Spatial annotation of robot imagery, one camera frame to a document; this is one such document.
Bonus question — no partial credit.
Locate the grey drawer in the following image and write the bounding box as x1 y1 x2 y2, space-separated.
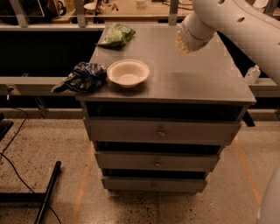
84 117 241 145
101 177 207 193
95 151 220 172

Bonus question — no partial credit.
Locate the white paper bowl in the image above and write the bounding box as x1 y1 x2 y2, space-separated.
107 59 150 88

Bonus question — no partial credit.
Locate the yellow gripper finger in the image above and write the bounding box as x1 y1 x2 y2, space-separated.
175 31 192 55

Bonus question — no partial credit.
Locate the top grey drawer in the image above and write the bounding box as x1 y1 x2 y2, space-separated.
84 117 241 145

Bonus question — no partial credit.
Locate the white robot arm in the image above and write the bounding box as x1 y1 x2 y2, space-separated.
176 0 280 85

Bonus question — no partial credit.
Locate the green chip bag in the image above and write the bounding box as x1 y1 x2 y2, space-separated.
98 24 136 49

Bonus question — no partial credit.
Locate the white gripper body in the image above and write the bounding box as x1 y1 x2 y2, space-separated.
179 12 215 51

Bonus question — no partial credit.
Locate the grey drawer cabinet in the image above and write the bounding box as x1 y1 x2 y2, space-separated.
78 26 256 181

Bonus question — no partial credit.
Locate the clear plastic bottle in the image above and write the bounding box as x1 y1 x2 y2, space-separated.
244 65 261 84

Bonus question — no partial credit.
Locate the middle grey drawer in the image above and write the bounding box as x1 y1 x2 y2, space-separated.
95 151 220 172

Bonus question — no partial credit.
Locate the bottom grey drawer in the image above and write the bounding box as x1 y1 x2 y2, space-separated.
101 177 207 193

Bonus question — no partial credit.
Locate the black floor cable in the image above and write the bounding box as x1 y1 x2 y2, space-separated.
0 108 63 224

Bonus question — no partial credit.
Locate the black metal stand leg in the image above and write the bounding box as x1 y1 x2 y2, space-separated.
0 161 61 224

